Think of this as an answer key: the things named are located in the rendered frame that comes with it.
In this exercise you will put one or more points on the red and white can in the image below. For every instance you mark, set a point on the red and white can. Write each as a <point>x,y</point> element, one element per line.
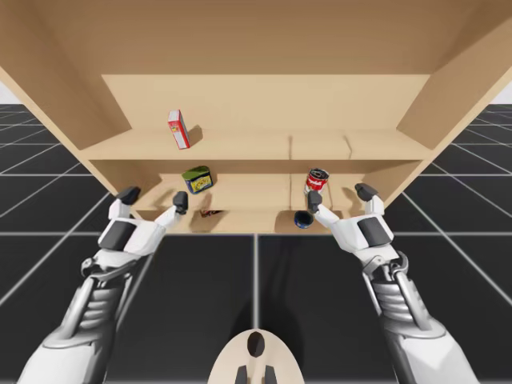
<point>317,182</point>

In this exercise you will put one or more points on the pale wooden shelf unit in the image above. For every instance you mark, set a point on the pale wooden shelf unit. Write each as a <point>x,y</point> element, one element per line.
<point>256,48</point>

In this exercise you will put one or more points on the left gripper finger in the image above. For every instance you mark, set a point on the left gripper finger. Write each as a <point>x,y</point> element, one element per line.
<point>122,202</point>
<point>174,210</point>

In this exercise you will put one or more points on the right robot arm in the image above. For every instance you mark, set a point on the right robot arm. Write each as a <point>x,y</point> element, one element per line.
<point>416,320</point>

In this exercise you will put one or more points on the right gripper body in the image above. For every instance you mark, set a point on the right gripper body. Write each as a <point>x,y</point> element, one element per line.
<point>362,232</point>

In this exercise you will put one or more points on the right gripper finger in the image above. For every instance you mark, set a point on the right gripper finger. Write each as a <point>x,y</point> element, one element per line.
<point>320,208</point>
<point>370,200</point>

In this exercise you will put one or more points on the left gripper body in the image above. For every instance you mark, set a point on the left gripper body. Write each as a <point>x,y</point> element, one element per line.
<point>126,235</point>

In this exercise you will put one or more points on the blue flat can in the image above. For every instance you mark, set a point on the blue flat can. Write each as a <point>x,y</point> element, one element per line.
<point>302,220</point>

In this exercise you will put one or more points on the red and white carton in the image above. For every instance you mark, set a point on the red and white carton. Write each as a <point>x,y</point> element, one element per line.
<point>178,130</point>

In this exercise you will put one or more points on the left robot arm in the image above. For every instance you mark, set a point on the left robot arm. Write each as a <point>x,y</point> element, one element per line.
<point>80,316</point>

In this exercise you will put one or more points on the green and blue rectangular can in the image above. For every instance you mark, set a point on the green and blue rectangular can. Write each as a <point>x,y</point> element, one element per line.
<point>198,181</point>

